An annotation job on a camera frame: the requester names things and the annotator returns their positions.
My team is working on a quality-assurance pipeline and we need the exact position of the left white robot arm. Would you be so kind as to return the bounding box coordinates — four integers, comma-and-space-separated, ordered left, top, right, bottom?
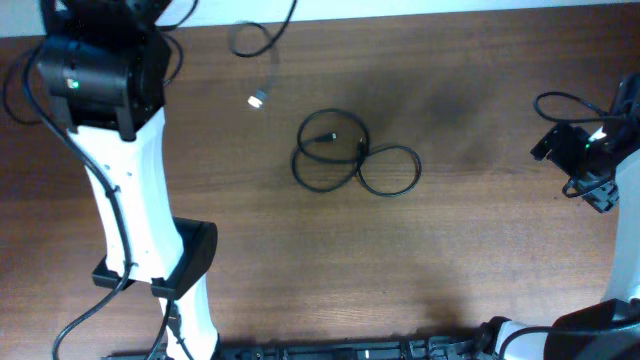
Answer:
27, 1, 219, 359

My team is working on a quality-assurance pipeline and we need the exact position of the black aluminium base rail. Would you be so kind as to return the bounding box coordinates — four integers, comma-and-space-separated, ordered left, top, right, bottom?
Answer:
102, 332, 496, 360

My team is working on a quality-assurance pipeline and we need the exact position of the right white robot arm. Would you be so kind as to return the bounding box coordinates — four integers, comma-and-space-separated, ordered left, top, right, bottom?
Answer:
466, 73, 639, 359

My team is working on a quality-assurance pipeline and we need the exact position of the black usb cable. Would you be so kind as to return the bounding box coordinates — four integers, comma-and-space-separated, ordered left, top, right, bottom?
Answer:
290, 107, 423, 198
227, 0, 299, 110

